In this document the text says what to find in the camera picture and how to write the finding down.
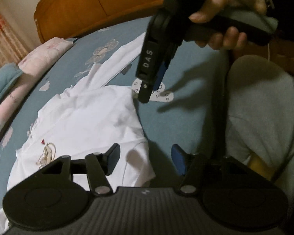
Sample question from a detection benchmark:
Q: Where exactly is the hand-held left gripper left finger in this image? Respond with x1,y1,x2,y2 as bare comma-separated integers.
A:
33,143,120,196

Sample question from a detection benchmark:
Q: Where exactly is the bed with teal floral sheet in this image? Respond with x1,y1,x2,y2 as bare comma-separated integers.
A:
0,15,231,235

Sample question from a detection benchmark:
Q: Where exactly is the wooden headboard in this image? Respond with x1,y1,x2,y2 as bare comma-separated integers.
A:
34,0,164,43

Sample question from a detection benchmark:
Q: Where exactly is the teal pillow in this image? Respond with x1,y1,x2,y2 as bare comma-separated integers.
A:
0,62,24,114

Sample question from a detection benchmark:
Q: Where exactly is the person's grey trouser leg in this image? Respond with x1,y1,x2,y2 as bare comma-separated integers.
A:
225,55,294,177

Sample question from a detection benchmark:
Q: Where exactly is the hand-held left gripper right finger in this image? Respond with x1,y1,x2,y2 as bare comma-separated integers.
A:
171,144,262,196

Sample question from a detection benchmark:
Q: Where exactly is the pink floral folded quilt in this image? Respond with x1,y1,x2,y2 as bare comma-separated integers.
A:
0,37,73,150

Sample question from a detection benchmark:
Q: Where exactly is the patterned window curtain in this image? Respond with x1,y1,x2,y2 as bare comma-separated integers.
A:
0,0,30,76

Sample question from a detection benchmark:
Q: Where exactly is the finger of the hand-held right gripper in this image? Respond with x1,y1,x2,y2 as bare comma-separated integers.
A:
153,43,179,91
137,77,154,104

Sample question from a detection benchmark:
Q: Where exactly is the white long-sleeved shirt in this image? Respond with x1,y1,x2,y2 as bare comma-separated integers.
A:
7,31,156,191

